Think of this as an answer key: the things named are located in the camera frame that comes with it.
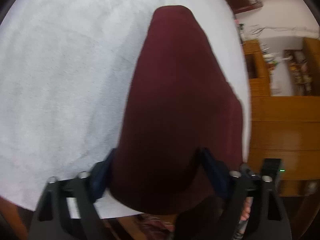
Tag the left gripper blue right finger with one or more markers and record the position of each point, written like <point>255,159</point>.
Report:
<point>268,218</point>

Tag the wooden wall shelf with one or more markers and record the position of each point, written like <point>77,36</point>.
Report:
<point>299,72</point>

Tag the maroon pants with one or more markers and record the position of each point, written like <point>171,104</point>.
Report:
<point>179,102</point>

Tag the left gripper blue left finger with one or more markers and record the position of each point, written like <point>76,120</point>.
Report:
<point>66,210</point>

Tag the person's right hand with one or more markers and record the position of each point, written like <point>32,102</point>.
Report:
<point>245,216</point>

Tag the wooden desk cabinet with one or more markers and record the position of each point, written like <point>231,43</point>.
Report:
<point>259,79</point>

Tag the white bed sheet mattress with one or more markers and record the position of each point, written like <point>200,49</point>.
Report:
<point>66,68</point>

